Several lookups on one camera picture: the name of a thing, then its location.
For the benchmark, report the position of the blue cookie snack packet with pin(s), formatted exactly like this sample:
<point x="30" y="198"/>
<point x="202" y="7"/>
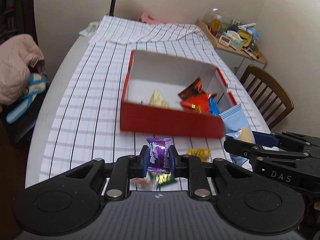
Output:
<point x="213" y="107"/>

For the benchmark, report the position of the wooden tray side cabinet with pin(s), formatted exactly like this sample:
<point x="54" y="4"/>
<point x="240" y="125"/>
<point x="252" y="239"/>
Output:
<point x="230" y="50"/>

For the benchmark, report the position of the pink paper item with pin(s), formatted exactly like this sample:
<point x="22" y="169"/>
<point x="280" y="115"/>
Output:
<point x="146" y="18"/>

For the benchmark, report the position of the checkered white tablecloth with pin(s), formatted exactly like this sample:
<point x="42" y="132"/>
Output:
<point x="87" y="121"/>

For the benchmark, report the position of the pale yellow snack packet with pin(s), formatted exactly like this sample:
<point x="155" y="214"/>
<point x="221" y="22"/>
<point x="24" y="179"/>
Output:
<point x="157" y="100"/>

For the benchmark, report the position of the clear bread snack packet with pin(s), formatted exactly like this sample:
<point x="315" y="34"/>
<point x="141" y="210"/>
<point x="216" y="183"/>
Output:
<point x="144" y="184"/>

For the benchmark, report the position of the red cardboard box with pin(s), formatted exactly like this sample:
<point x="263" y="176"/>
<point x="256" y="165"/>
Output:
<point x="171" y="75"/>

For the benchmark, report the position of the tissue box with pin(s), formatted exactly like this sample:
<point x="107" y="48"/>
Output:
<point x="236" y="41"/>

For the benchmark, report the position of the orange drink bottle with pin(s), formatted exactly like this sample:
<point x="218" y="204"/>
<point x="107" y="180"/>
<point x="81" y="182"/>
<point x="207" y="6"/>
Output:
<point x="215" y="25"/>

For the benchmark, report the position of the paper booklet on table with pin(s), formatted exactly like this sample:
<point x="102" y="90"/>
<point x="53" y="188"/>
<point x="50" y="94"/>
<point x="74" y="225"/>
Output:
<point x="90" y="30"/>

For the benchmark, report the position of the wooden chair right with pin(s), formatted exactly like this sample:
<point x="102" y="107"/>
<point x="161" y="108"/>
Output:
<point x="270" y="97"/>

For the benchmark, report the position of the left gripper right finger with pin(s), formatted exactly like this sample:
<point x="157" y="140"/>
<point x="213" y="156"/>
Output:
<point x="191" y="168"/>

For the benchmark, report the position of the yellow foil snack packet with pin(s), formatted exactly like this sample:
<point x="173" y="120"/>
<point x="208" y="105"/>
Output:
<point x="202" y="153"/>

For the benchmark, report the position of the dark bookshelf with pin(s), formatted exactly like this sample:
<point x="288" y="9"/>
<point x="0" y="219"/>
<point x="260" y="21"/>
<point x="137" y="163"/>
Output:
<point x="17" y="17"/>

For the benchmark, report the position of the green cracker packet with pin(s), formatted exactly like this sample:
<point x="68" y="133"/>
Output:
<point x="162" y="179"/>

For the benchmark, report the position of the blue white bag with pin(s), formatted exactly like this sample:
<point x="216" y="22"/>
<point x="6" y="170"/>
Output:
<point x="36" y="85"/>

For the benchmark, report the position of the dark red foil snack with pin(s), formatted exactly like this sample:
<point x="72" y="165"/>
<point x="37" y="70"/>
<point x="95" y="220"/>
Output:
<point x="192" y="90"/>

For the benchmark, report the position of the pink puffer jacket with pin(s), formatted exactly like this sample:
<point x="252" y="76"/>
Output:
<point x="19" y="54"/>

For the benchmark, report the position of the white kitchen timer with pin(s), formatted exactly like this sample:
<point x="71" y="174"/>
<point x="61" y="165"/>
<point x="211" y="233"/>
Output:
<point x="224" y="41"/>

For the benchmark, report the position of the red rice cracker bag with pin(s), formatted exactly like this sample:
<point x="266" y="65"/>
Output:
<point x="199" y="104"/>

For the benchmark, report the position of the purple candy packet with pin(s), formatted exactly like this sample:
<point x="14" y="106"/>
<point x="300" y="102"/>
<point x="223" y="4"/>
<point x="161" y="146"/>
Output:
<point x="158" y="155"/>

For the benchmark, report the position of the yellow container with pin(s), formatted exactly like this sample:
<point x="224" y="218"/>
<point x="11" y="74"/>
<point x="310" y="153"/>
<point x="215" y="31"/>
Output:
<point x="246" y="38"/>

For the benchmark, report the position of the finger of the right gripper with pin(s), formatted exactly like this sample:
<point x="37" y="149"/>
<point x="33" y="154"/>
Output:
<point x="249" y="150"/>
<point x="288" y="141"/>

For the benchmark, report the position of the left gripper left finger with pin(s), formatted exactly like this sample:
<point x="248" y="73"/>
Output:
<point x="122" y="171"/>

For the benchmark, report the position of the light blue cookie packet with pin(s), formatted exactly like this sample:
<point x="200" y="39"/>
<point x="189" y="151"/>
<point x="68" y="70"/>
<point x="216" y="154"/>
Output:
<point x="236" y="124"/>

